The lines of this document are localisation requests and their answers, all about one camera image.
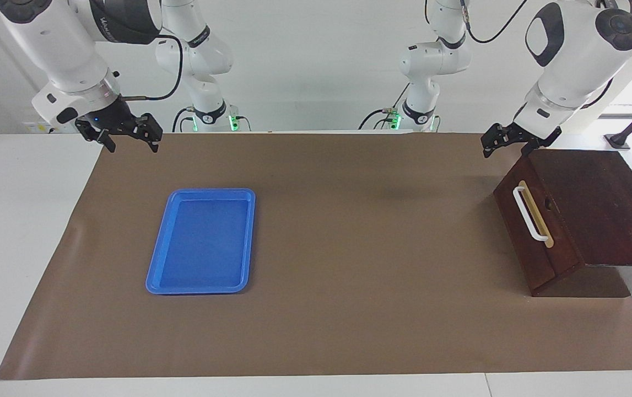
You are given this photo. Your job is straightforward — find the dark wooden cabinet box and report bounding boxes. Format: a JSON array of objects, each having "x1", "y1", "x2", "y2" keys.
[{"x1": 493, "y1": 148, "x2": 632, "y2": 298}]

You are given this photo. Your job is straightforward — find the black arm base cable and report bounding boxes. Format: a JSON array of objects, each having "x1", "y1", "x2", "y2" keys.
[
  {"x1": 358, "y1": 83, "x2": 411, "y2": 131},
  {"x1": 172, "y1": 106, "x2": 196, "y2": 133}
]

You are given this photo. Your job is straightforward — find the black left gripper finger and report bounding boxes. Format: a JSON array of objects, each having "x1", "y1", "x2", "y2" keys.
[
  {"x1": 520, "y1": 127, "x2": 563, "y2": 157},
  {"x1": 480, "y1": 122, "x2": 516, "y2": 159}
]

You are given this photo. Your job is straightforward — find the black right arm base cable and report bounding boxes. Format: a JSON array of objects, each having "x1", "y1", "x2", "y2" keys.
[{"x1": 172, "y1": 106, "x2": 196, "y2": 133}]

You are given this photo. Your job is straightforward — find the wooden drawer with white handle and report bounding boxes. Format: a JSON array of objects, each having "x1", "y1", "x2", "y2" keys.
[{"x1": 494, "y1": 151, "x2": 586, "y2": 297}]

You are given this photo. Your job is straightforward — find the black left arm base cable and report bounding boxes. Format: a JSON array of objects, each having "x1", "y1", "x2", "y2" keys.
[{"x1": 358, "y1": 83, "x2": 411, "y2": 131}]

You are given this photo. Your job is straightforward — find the brown paper table mat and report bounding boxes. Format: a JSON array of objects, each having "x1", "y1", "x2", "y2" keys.
[{"x1": 0, "y1": 132, "x2": 632, "y2": 381}]

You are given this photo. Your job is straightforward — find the blue plastic tray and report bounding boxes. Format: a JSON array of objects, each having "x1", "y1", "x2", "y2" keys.
[{"x1": 145, "y1": 188, "x2": 256, "y2": 295}]

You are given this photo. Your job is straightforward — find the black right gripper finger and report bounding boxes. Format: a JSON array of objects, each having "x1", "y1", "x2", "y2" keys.
[
  {"x1": 74, "y1": 117, "x2": 117, "y2": 154},
  {"x1": 129, "y1": 112, "x2": 164, "y2": 154}
]

